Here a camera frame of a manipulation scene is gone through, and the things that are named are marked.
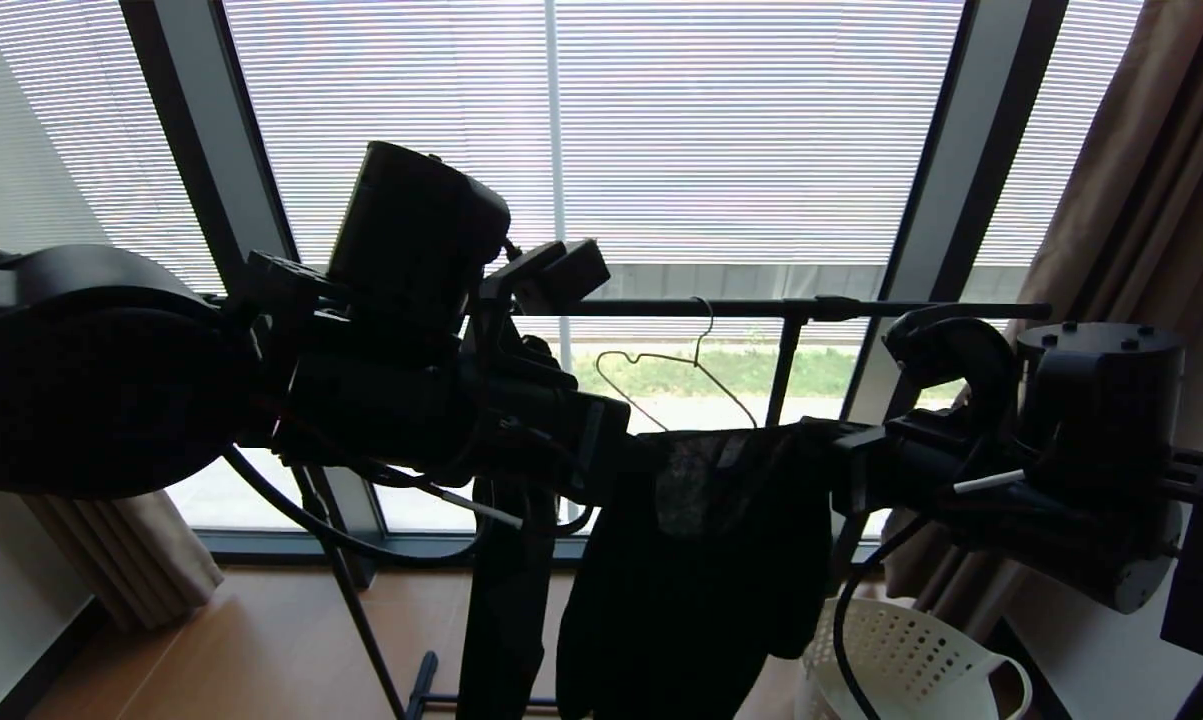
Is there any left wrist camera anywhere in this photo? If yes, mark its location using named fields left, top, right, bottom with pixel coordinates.
left=481, top=238, right=613, bottom=321

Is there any black clothes rack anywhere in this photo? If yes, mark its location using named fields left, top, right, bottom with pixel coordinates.
left=201, top=295, right=1054, bottom=720

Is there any window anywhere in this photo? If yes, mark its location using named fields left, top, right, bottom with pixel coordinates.
left=0, top=0, right=1147, bottom=566

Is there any white laundry basket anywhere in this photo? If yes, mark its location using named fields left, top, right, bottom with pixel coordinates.
left=796, top=598, right=1034, bottom=720

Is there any brown curtain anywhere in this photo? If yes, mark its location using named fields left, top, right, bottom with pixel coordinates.
left=881, top=0, right=1203, bottom=641
left=0, top=190, right=224, bottom=633

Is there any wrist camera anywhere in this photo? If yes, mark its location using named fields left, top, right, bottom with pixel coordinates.
left=881, top=305, right=1019, bottom=421
left=481, top=238, right=613, bottom=321

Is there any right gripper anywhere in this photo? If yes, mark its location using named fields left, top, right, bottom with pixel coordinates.
left=829, top=415, right=967, bottom=519

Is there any pink clothes hanger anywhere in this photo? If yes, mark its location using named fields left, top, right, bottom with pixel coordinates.
left=595, top=298, right=760, bottom=434

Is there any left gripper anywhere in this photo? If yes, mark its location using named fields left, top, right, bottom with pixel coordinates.
left=456, top=350, right=634, bottom=503

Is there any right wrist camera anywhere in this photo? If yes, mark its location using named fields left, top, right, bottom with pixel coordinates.
left=881, top=305, right=1019, bottom=421

